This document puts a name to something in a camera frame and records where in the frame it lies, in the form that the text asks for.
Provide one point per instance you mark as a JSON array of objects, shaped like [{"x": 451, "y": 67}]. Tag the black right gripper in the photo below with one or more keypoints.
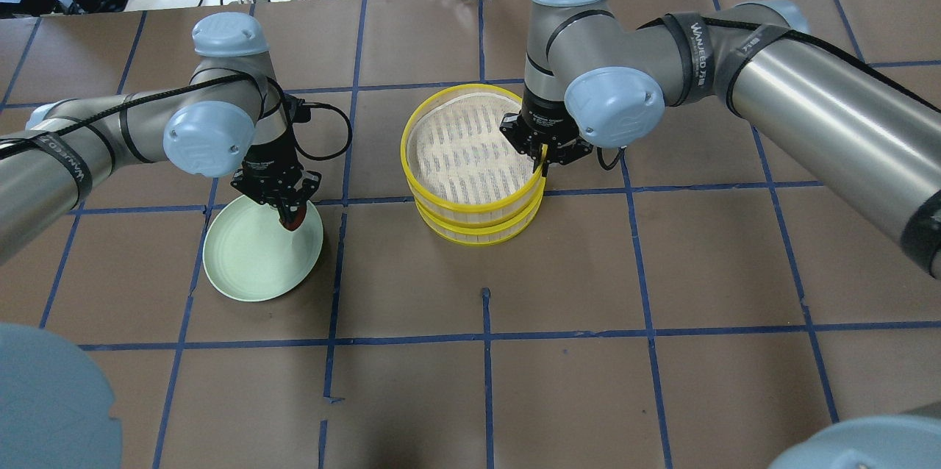
[{"x": 542, "y": 123}]

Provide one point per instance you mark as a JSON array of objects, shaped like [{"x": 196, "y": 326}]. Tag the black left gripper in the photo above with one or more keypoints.
[{"x": 269, "y": 170}]

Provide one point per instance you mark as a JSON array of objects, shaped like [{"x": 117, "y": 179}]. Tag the brown bun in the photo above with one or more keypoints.
[{"x": 292, "y": 218}]

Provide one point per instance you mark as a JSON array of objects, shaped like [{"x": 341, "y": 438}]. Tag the yellow steamer basket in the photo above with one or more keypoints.
[
  {"x": 481, "y": 225},
  {"x": 452, "y": 149}
]

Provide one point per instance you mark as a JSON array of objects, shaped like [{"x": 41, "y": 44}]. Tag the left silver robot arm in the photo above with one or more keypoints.
[{"x": 232, "y": 118}]

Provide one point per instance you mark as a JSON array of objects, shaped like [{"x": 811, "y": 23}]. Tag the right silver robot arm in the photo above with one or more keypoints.
[{"x": 589, "y": 83}]

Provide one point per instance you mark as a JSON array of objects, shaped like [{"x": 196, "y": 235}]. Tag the light green plate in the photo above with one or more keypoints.
[{"x": 248, "y": 256}]

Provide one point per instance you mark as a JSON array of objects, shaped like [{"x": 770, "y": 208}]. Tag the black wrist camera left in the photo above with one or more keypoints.
[{"x": 297, "y": 111}]

